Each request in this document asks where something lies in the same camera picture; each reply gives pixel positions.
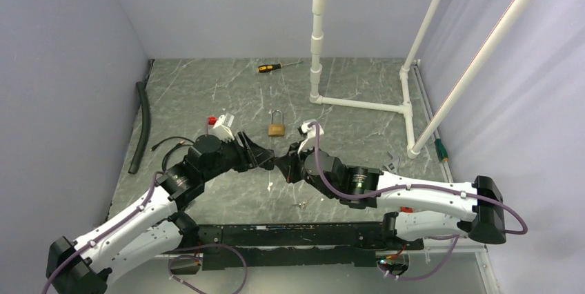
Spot brass padlock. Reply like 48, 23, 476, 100
268, 109, 286, 137

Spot black corrugated hose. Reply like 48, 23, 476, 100
127, 81, 152, 175

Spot red handle pliers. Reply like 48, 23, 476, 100
400, 206, 414, 213

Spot silver key bunch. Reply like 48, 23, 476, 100
293, 197, 313, 209

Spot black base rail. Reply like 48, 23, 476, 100
179, 222, 424, 271

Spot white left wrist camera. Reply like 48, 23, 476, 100
206, 112, 235, 141

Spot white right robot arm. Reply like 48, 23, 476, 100
275, 150, 506, 249

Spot yellow black screwdriver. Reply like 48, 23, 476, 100
257, 60, 304, 73

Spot black loose cable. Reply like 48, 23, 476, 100
150, 135, 195, 172

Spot white pvc pipe frame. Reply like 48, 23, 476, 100
309, 0, 531, 159

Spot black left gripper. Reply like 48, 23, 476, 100
201, 130, 275, 183

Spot green handle screwdriver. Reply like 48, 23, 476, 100
434, 138, 449, 161

